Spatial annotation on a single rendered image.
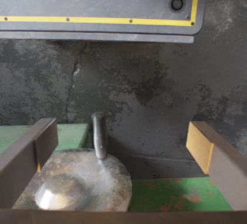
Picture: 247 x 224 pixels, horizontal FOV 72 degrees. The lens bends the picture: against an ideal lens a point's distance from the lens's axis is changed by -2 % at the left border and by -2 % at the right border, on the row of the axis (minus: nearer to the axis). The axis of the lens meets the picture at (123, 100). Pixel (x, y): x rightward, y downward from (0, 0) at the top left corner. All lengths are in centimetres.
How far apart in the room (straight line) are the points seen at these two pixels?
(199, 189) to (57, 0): 53
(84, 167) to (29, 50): 68
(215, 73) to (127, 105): 44
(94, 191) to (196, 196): 19
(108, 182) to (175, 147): 74
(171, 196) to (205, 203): 6
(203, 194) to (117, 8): 45
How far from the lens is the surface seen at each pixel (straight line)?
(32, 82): 91
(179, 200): 36
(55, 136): 17
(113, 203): 24
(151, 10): 50
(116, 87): 82
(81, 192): 27
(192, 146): 17
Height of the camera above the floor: 80
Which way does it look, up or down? 74 degrees down
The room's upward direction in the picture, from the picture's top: 177 degrees clockwise
